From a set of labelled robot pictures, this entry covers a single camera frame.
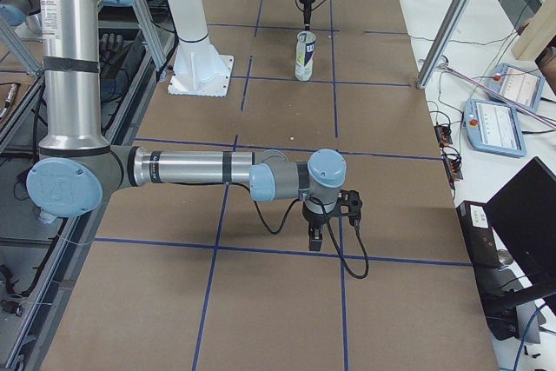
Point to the black computer box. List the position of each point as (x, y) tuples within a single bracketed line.
[(478, 235)]

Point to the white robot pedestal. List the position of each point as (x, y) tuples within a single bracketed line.
[(198, 69)]

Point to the tennis ball can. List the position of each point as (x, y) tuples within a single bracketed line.
[(304, 55)]

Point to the orange connector board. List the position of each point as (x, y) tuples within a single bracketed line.
[(443, 134), (453, 168)]

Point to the black monitor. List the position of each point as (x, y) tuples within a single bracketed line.
[(522, 213)]

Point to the far teach pendant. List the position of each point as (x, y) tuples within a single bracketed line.
[(517, 84)]

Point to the orange connector board near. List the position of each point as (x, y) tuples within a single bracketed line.
[(453, 168)]

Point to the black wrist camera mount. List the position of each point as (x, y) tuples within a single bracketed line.
[(350, 205)]

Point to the aluminium frame post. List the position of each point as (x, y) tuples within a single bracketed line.
[(447, 27)]

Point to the orange connector board far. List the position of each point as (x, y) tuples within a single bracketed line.
[(443, 134)]

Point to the teach pendant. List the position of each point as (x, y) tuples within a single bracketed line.
[(517, 84), (494, 128)]

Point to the wooden beam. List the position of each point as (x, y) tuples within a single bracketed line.
[(537, 34)]

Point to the near teach pendant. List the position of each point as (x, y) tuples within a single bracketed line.
[(494, 128)]

